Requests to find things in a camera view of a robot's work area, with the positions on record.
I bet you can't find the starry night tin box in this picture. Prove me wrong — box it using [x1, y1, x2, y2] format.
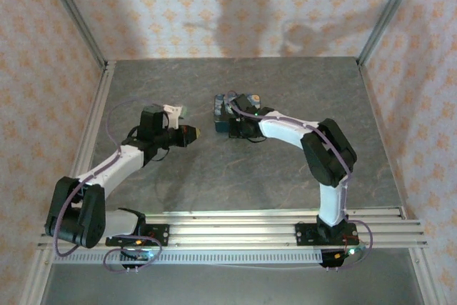
[212, 91, 271, 134]

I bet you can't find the small circuit board with LED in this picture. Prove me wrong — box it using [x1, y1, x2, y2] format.
[333, 243, 368, 261]
[133, 239, 156, 261]

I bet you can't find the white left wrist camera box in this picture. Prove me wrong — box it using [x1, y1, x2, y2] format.
[161, 104, 189, 130]

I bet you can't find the aluminium floor rail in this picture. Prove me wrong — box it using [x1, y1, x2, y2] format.
[69, 61, 117, 181]

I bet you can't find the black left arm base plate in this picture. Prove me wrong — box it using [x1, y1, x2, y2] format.
[104, 224, 171, 248]

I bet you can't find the aluminium mounting rail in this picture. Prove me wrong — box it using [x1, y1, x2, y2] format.
[36, 206, 429, 250]

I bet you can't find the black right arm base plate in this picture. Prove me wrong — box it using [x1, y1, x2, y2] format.
[295, 221, 359, 248]

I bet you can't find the slotted grey cable duct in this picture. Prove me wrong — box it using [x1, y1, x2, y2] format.
[52, 249, 325, 266]

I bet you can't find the aluminium frame post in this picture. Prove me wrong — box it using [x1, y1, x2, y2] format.
[356, 0, 426, 67]
[38, 0, 109, 69]

